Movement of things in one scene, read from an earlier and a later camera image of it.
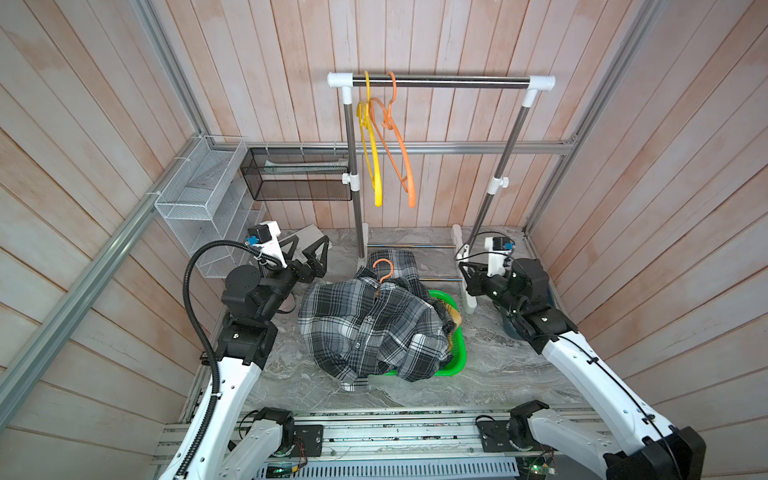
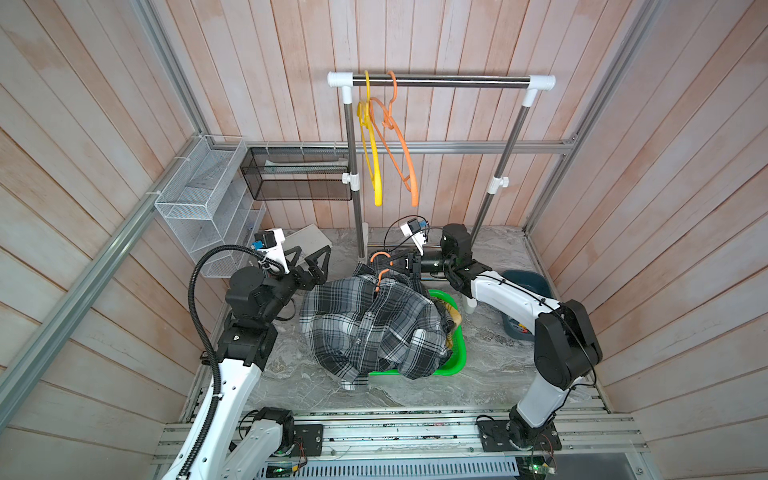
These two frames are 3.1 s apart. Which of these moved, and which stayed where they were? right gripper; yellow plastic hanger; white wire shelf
Moved: right gripper
Stayed: yellow plastic hanger; white wire shelf
